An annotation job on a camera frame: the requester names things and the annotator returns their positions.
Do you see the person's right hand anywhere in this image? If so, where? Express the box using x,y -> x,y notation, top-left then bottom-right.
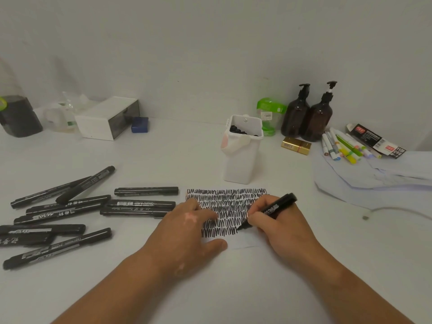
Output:
248,194 -> 324,267

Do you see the person's left hand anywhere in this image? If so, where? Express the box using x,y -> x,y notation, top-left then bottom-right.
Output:
140,198 -> 229,277

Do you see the white paper with black scribbles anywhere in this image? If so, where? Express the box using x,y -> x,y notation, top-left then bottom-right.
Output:
185,188 -> 270,250

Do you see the pile of black markers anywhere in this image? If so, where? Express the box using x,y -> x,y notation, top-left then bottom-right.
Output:
0,166 -> 180,270

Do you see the person's left forearm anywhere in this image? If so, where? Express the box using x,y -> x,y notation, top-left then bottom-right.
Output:
50,246 -> 169,324

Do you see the person's right forearm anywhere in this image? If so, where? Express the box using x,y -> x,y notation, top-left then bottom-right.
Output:
297,246 -> 416,324

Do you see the small gold box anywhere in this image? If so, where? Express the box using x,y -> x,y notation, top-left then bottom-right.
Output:
281,136 -> 312,156

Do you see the pile of loose white sheets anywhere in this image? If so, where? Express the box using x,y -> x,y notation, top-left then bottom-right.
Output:
313,150 -> 432,212

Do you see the bunch of pastel highlighter pens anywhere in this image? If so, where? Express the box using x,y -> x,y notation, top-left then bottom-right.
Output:
321,127 -> 382,165

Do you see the brown pump bottle white neck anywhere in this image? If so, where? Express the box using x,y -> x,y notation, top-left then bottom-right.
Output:
301,81 -> 338,143

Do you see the small blue box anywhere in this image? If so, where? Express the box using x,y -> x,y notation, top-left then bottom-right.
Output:
130,117 -> 149,134

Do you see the black and red cardboard box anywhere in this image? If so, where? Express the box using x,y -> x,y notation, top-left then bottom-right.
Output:
346,123 -> 407,160

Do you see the clear jar with green lid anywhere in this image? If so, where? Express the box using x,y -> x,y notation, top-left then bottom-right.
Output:
256,97 -> 288,137

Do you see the white box with grey front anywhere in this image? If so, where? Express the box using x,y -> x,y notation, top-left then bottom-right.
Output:
74,96 -> 141,141

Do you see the clear bottle with dark liquid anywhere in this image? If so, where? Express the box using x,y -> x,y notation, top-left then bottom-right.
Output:
0,57 -> 44,138

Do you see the white plastic container with handle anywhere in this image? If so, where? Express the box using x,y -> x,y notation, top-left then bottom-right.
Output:
221,114 -> 265,185

